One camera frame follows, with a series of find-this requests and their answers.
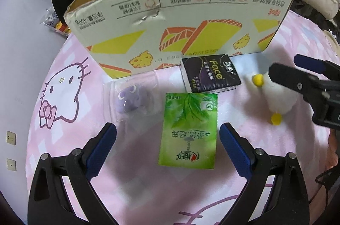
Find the plastic bag of snacks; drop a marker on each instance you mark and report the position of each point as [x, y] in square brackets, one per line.
[55, 23]

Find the white plush toy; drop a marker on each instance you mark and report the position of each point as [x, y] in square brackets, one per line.
[279, 100]

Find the green tissue pack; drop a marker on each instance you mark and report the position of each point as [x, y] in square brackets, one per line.
[186, 134]

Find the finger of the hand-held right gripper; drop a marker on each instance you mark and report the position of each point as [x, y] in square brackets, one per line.
[289, 78]
[309, 62]

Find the black tissue pack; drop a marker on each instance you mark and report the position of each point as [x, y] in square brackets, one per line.
[209, 73]

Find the purple plush in clear bag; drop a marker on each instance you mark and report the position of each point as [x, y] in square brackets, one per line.
[130, 100]

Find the white wall socket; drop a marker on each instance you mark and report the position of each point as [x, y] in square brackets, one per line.
[11, 137]
[11, 165]

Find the printed cardboard box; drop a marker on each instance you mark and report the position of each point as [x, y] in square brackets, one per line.
[186, 9]

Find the pink cat printed bedsheet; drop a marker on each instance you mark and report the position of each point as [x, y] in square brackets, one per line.
[138, 187]

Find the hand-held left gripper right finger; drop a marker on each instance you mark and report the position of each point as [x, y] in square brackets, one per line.
[233, 150]

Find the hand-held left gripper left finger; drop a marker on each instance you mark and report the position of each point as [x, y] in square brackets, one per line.
[102, 150]

